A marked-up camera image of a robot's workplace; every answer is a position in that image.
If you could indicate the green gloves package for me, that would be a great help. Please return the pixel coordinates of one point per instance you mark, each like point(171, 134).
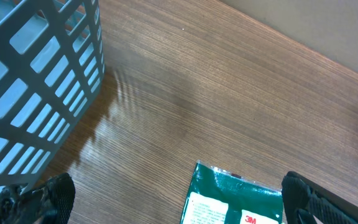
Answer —
point(216, 195)

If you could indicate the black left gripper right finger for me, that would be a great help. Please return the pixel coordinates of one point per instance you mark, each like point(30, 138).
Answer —
point(305, 201)

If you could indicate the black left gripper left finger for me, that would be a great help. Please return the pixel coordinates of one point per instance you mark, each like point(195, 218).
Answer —
point(51, 202)

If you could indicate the dark grey plastic shopping basket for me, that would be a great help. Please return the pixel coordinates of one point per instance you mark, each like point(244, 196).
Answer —
point(51, 70)

